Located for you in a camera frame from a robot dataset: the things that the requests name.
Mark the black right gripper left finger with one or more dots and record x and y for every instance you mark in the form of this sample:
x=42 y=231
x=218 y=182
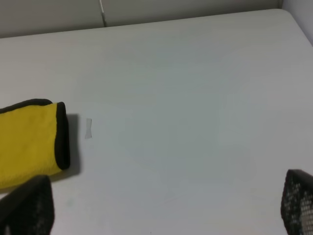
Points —
x=28 y=209

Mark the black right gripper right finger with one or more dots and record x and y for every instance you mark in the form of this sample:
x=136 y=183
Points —
x=297 y=203

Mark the yellow towel with black trim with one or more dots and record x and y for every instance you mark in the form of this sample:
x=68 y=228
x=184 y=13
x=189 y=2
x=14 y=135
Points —
x=34 y=140

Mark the clear tape strip on table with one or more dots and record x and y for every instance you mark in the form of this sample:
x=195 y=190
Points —
x=88 y=134

